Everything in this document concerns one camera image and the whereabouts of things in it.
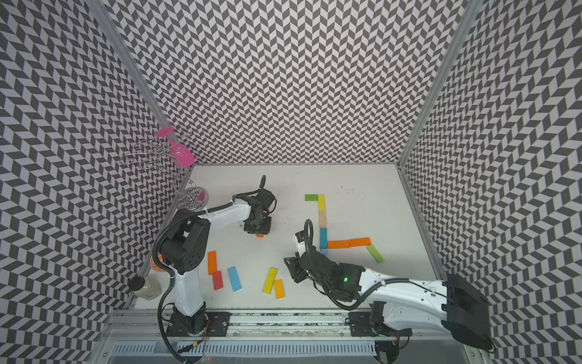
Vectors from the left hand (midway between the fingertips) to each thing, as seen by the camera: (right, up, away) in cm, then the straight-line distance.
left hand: (262, 232), depth 94 cm
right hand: (+14, -6, -19) cm, 24 cm away
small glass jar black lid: (-34, -13, -22) cm, 42 cm away
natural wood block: (+26, +5, +4) cm, 27 cm away
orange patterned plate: (-36, -9, -14) cm, 40 cm away
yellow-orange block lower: (+9, -18, -13) cm, 24 cm away
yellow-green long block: (+5, -15, -12) cm, 20 cm away
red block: (-14, -14, -14) cm, 24 cm away
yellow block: (+26, +12, +11) cm, 31 cm away
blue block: (-8, -15, -12) cm, 20 cm away
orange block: (-1, -1, -1) cm, 2 cm away
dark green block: (+21, +14, +12) cm, 28 cm away
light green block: (+46, -7, -6) cm, 47 cm away
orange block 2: (+32, -5, -2) cm, 32 cm away
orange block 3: (+40, -3, -3) cm, 40 cm away
